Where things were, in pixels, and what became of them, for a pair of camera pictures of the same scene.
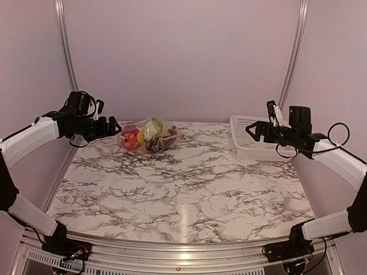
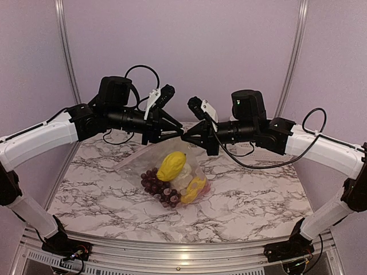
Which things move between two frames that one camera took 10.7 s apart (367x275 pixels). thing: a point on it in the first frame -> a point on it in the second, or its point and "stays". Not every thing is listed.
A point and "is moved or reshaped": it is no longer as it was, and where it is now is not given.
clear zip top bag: x=149 y=135 is moved or reshaped
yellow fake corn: x=140 y=136 is moved or reshaped
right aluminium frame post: x=304 y=8 stays
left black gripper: x=102 y=131 -> x=156 y=124
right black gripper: x=261 y=126 -> x=207 y=140
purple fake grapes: x=155 y=144 -> x=161 y=190
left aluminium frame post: x=73 y=79 stays
